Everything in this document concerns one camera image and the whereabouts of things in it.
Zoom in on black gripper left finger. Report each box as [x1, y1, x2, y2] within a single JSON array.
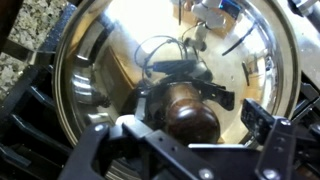
[[58, 113, 221, 180]]

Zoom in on glass pan lid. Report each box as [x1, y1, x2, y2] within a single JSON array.
[[52, 0, 303, 180]]

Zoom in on stainless steel gas range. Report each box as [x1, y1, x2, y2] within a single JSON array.
[[0, 0, 320, 180]]

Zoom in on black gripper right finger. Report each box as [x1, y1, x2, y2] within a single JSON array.
[[240, 97, 320, 180]]

